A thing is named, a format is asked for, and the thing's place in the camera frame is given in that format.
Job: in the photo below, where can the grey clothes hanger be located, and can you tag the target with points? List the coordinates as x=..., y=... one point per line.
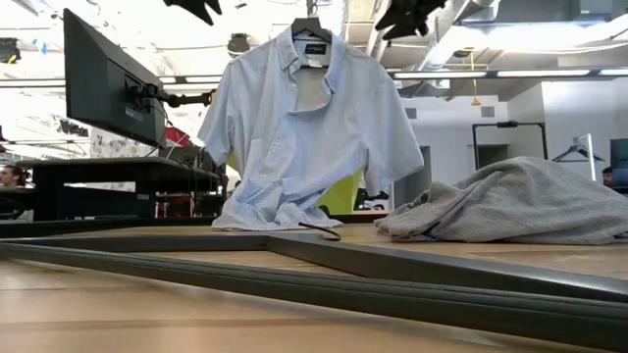
x=311, y=27
x=392, y=274

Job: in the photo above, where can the silver ceiling duct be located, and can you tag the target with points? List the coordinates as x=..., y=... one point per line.
x=539, y=36

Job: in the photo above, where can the light blue patterned shirt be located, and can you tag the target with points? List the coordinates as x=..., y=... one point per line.
x=294, y=162

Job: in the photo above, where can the dark grey desk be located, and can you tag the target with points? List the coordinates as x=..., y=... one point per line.
x=122, y=169

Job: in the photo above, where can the grey t-shirt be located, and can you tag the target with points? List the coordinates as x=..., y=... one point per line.
x=515, y=206

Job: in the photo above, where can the yellow t-shirt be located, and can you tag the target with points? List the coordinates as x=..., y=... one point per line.
x=343, y=196

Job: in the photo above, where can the ceiling light tube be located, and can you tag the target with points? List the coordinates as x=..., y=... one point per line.
x=542, y=73
x=613, y=72
x=441, y=75

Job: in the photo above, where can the black computer monitor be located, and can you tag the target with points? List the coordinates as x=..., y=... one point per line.
x=619, y=162
x=113, y=83

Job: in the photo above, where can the black ceiling lamp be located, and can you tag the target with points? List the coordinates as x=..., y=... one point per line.
x=238, y=45

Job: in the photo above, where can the black rack frame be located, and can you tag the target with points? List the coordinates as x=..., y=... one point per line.
x=510, y=123

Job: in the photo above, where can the white clothes stand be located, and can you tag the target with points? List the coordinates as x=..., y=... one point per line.
x=589, y=152

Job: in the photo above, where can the black ceiling device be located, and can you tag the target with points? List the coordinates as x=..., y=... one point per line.
x=7, y=49

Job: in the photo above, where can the person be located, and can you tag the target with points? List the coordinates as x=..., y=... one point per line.
x=12, y=176
x=607, y=176

